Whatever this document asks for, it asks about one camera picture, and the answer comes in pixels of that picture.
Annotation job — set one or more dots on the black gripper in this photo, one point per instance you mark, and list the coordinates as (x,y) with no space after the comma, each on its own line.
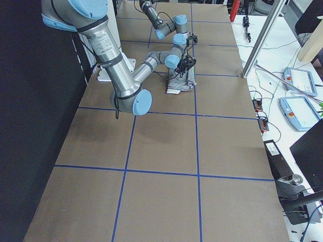
(178,69)

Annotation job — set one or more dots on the striped polo shirt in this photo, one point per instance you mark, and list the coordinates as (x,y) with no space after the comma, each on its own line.
(178,83)

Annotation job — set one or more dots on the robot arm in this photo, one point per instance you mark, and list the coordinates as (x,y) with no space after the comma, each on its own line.
(90,18)
(164,20)

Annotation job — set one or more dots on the red cylinder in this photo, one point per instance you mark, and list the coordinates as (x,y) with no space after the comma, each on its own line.
(234,10)

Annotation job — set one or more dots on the orange connector block one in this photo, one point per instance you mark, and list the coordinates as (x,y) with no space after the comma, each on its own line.
(257,104)

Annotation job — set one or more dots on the orange connector block two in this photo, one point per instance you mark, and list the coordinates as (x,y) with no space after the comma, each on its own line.
(263,124)

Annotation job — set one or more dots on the upper teach pendant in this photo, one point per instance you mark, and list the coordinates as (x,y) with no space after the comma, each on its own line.
(301,79)

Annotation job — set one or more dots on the teach pendant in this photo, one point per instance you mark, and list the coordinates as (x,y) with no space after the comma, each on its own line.
(301,79)
(299,112)

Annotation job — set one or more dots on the lower teach pendant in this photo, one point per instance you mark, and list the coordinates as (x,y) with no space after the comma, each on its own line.
(299,112)

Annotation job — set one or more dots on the reacher grabber stick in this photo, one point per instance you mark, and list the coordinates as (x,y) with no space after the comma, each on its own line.
(319,102)

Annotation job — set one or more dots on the black box with label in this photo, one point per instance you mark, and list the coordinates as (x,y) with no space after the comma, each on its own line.
(279,166)

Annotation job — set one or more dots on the black monitor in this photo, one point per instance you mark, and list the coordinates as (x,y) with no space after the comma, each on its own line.
(307,152)

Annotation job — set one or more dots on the black clamp with knob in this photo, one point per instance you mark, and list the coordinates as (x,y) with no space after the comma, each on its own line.
(299,205)

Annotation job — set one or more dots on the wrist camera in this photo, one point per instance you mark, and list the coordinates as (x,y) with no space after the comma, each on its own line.
(193,38)

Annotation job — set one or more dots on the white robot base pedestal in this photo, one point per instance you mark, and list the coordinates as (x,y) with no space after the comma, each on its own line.
(112,25)

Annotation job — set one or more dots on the aluminium frame post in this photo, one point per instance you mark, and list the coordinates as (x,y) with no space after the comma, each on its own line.
(270,21)

